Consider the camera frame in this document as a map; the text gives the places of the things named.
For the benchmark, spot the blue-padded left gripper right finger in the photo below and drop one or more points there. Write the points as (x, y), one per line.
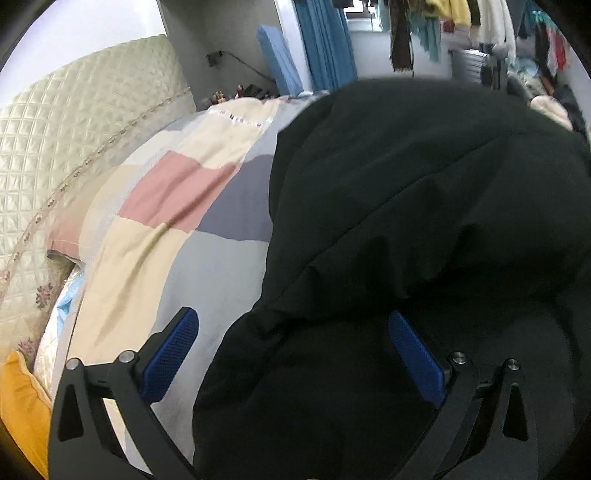
(418, 357)

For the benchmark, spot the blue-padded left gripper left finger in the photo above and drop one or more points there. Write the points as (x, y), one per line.
(83, 443)

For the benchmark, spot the black puffer jacket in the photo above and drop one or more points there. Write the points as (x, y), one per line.
(407, 209)

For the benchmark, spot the yellow crown cushion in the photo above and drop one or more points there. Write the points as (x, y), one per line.
(26, 411)

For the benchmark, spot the light blue cloth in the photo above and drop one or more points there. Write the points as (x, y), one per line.
(65, 301)

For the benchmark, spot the patchwork colour-block duvet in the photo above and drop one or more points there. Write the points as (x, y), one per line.
(183, 222)

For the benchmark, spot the cream quilted headboard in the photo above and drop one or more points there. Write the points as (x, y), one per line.
(57, 136)

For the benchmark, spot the cream plush pile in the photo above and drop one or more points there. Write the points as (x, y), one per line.
(552, 109)

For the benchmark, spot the bedside clutter bottles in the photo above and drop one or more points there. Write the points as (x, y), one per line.
(251, 91)

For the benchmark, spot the grey ribbed suitcase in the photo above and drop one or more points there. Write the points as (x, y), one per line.
(476, 67)

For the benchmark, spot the blue covered chair back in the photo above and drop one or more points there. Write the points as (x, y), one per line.
(279, 60)

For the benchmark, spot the plaid brown scarf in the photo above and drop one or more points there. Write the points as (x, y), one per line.
(401, 43)

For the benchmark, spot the white hoodie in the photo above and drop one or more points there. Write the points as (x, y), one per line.
(495, 27)

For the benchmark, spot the teal hanging garment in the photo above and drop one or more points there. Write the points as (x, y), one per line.
(428, 31)

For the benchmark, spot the blue curtain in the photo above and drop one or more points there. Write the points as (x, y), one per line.
(327, 43)

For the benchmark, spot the yellow fleece jacket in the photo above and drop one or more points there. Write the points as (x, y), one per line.
(457, 11)

